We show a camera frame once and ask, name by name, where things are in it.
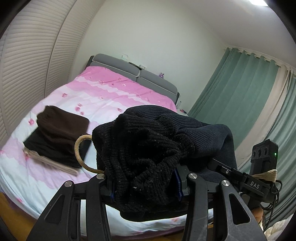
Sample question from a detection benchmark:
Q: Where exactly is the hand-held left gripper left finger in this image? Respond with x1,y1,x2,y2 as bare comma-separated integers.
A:
26,169,116,241

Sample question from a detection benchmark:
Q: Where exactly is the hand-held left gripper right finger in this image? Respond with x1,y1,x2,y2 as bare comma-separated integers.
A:
173,164,266,241

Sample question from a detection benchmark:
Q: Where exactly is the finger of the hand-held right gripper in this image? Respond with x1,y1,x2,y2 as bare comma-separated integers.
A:
207,159,246,186

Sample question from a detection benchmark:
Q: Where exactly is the black knit sweater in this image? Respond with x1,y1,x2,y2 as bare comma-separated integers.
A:
74,105,238,223

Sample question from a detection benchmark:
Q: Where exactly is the green curtain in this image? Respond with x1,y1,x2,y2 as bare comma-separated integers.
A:
188,47,279,153
238,72,296,225

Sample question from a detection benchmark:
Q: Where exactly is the beige folded garment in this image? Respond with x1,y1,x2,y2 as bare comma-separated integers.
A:
23,148,79,176

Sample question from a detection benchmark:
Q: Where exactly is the beige curtain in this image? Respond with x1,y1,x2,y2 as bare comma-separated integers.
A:
233,66,293,167

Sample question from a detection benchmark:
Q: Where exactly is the black folded garment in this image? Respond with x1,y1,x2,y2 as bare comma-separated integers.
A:
23,130,92,169

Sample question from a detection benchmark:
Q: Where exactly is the white cloth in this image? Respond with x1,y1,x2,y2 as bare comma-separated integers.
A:
264,219,296,241

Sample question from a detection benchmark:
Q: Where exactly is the brown folded garment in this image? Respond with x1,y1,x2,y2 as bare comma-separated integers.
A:
36,105,90,149

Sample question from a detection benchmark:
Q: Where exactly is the bed with pink sheet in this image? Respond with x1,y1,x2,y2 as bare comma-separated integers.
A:
0,65,213,234

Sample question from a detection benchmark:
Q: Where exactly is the grey padded headboard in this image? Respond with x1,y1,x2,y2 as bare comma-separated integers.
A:
86,54,180,106

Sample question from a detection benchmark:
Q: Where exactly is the white louvered wardrobe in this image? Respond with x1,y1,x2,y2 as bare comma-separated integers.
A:
0,0,103,149

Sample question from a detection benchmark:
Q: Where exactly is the black cable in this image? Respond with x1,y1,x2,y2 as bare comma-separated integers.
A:
261,181,283,230

